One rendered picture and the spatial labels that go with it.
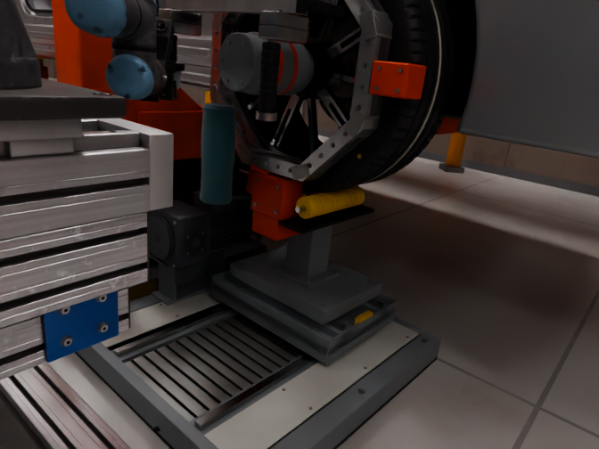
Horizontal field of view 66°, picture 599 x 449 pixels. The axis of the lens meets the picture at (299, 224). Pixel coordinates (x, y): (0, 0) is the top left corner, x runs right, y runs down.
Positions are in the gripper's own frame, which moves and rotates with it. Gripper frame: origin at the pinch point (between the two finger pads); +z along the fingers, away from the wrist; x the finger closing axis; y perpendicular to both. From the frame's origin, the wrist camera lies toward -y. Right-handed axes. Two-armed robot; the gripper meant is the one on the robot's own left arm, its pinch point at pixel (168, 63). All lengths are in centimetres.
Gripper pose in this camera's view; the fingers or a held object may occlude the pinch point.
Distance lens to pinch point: 122.3
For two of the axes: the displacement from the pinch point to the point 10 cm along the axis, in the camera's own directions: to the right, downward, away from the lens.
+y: -1.0, 9.4, 3.3
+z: -0.6, -3.3, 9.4
